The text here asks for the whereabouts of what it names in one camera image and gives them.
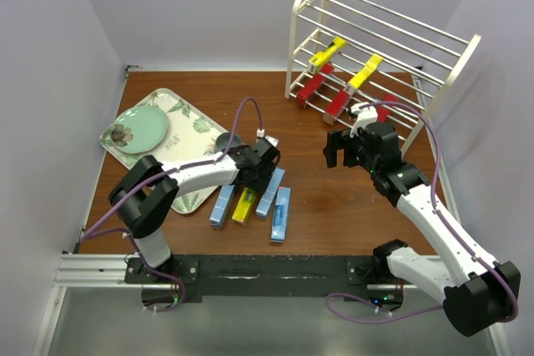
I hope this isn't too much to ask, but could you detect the blue toothpaste box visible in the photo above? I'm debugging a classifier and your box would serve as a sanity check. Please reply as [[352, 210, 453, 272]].
[[255, 168, 285, 219], [270, 187, 291, 243], [209, 185, 235, 229]]

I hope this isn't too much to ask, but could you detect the yellow toothpaste box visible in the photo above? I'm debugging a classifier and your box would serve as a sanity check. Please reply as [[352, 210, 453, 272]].
[[306, 37, 347, 74], [231, 188, 258, 225], [343, 53, 383, 96]]

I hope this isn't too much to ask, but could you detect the red toothpaste box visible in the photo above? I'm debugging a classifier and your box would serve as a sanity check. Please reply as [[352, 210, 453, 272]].
[[295, 63, 335, 108], [375, 93, 397, 123], [323, 90, 350, 125]]

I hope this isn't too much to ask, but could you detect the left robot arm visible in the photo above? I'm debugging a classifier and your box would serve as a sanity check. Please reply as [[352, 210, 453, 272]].
[[108, 137, 280, 283]]

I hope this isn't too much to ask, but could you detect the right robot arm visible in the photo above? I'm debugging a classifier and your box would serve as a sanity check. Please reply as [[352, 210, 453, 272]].
[[323, 123, 521, 337]]

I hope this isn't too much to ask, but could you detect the white metal shelf rack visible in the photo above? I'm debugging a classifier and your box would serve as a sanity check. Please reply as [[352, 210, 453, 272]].
[[284, 0, 481, 152]]

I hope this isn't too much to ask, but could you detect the grey ceramic mug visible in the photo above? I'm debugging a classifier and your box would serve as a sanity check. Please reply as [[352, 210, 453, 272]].
[[214, 132, 243, 153]]

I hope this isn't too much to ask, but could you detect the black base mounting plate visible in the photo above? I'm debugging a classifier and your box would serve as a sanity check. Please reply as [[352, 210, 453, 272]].
[[124, 254, 407, 308]]

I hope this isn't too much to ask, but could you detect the green ceramic plate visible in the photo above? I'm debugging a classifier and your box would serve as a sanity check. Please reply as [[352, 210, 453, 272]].
[[109, 105, 169, 154]]

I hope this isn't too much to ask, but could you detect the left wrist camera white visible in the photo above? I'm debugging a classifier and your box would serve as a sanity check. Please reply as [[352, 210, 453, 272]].
[[256, 128, 280, 148]]

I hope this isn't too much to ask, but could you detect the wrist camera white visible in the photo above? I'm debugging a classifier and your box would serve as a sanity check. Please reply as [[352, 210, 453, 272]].
[[349, 105, 378, 137], [256, 128, 280, 148]]

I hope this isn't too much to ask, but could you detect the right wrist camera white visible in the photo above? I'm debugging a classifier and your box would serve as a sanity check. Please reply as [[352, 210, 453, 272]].
[[349, 105, 378, 137]]

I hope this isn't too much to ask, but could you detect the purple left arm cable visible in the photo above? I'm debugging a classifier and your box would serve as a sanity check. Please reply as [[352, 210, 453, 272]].
[[78, 97, 264, 313]]

